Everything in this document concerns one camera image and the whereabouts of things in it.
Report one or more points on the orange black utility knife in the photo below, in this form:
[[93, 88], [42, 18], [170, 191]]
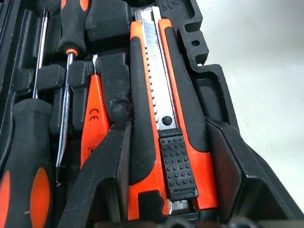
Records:
[[152, 71]]

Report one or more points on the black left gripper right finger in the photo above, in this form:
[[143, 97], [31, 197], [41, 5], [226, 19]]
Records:
[[244, 185]]

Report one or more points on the orange voltage tester pen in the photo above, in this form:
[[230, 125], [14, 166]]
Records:
[[95, 114]]

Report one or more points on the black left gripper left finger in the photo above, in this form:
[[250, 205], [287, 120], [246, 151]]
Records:
[[104, 180]]

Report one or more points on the black tool case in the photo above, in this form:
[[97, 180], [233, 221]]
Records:
[[111, 23]]

